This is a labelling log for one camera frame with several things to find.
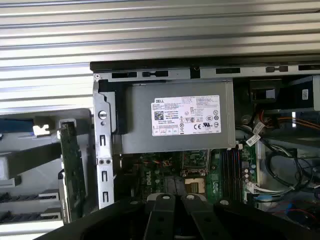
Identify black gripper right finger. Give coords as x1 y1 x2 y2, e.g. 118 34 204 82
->
180 193 320 240

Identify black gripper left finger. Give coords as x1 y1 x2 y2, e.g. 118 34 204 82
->
32 193 177 240

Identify blue RAM stick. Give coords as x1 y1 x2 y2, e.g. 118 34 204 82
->
0 192 41 202
0 212 42 224

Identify RAM slot black latches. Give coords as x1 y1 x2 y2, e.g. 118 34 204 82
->
220 147 227 201
230 147 236 201

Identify RAM slot white latches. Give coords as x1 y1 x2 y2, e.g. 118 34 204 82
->
235 147 242 201
225 147 231 201

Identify CPU socket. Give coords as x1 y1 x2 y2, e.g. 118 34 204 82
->
184 177 206 195

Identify green motherboard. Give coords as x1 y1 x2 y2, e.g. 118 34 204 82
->
119 143 258 203

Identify metal socket cover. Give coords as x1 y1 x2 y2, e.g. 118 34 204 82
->
181 149 211 176

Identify green graphics card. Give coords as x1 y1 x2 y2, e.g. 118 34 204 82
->
56 119 88 224

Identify grey power supply unit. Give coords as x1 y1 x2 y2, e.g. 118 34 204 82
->
112 79 237 155

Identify grey parts rack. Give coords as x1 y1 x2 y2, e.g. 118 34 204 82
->
0 107 97 227

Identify metal drive cage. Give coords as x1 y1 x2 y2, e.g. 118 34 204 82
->
249 76 320 112

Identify black PC case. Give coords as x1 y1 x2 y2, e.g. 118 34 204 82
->
89 53 320 236

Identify hard disk blue carrier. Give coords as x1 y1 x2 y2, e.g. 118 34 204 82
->
0 117 51 138

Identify red black twisted wire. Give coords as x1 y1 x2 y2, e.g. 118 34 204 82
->
137 156 173 168

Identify black cable loop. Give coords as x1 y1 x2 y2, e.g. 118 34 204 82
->
263 148 320 198

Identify white tagged wire bundle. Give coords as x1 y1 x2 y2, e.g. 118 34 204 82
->
234 117 270 151

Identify orange red wires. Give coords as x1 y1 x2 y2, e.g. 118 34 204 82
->
258 108 278 130

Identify orange power wire bundle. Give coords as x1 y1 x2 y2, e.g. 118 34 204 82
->
291 116 320 132

